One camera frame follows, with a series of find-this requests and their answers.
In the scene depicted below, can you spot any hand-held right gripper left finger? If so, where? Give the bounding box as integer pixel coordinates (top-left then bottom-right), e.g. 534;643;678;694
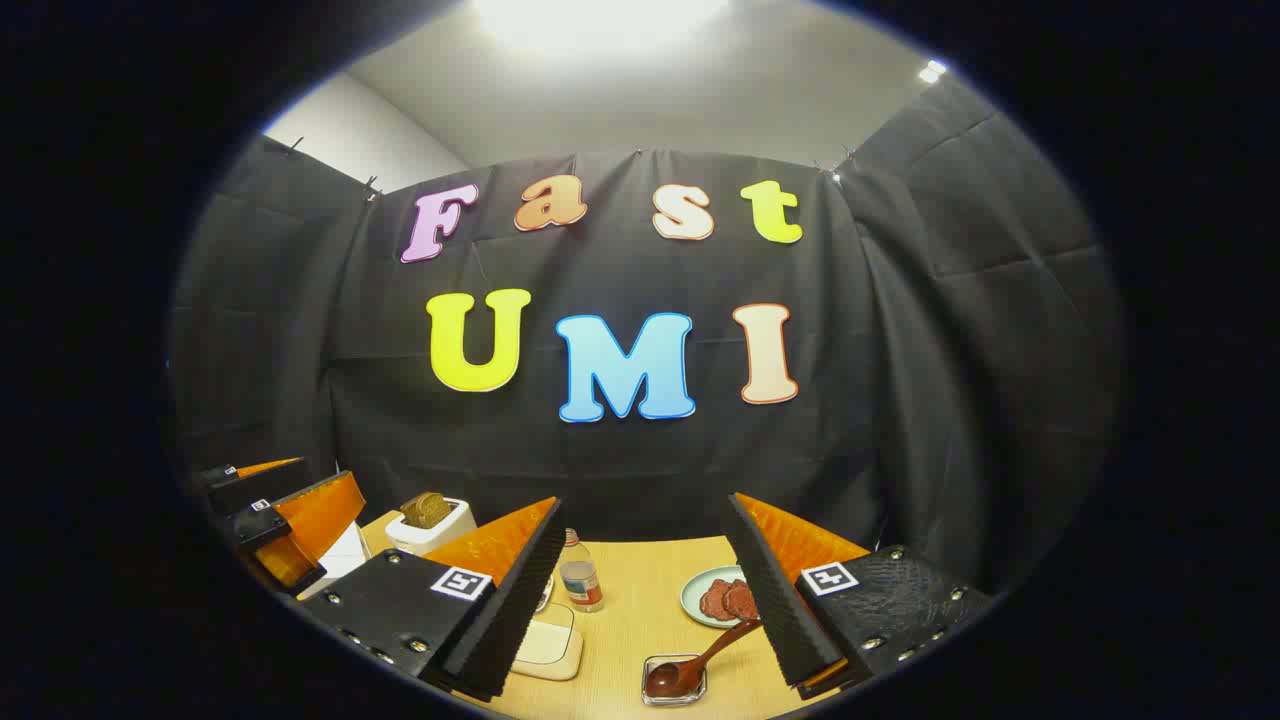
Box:
298;496;567;701

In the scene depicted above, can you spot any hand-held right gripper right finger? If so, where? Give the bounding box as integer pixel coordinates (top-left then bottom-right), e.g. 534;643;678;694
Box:
724;492;993;699

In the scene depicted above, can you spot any dark wooden spoon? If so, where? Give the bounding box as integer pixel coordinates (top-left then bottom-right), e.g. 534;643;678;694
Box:
645;619;764;699

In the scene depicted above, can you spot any clear square chopstick holder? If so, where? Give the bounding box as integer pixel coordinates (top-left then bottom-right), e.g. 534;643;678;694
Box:
640;654;710;707

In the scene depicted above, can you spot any clear plastic water bottle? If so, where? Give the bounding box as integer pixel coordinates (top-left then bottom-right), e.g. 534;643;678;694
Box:
555;528;605;614

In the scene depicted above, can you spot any pale green plate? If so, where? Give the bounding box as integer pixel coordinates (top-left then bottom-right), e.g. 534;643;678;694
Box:
680;565;763;629

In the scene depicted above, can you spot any white toaster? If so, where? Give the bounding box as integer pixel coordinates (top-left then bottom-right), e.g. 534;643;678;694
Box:
385;497;477;557

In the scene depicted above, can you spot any brown bread slice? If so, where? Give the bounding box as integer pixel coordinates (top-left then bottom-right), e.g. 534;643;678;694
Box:
400;491;453;530

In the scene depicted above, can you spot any black backdrop cloth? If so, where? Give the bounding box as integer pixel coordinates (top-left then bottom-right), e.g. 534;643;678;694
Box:
165;75;1126;601

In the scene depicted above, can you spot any ceiling light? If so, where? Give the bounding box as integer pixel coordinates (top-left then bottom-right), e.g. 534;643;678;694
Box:
468;0;733;53

